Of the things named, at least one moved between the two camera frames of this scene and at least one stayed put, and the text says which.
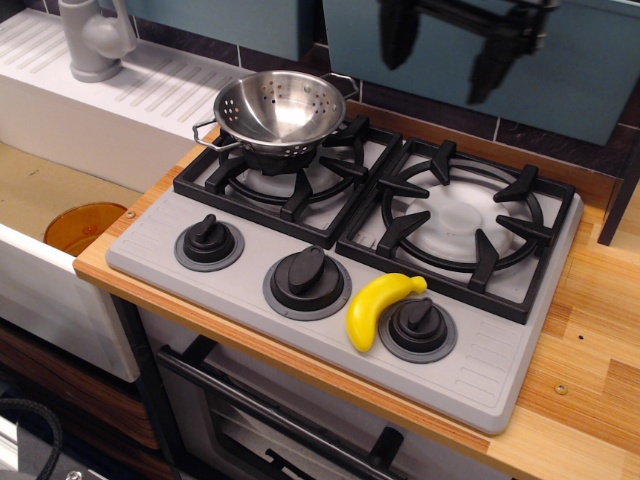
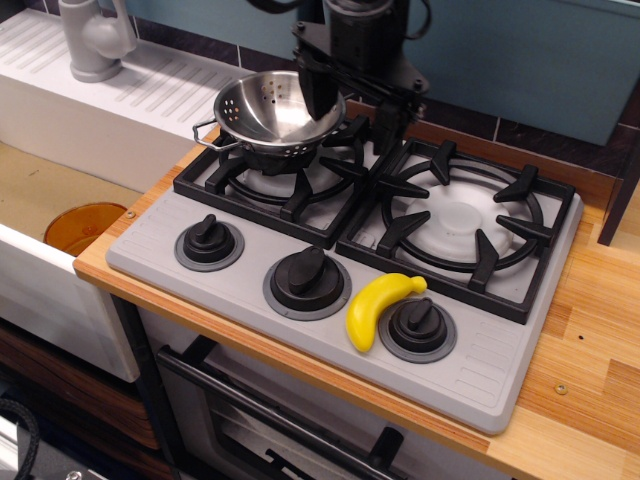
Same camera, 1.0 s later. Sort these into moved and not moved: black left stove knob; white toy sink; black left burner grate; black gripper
Moved: black gripper
Not moved: black left stove knob; black left burner grate; white toy sink
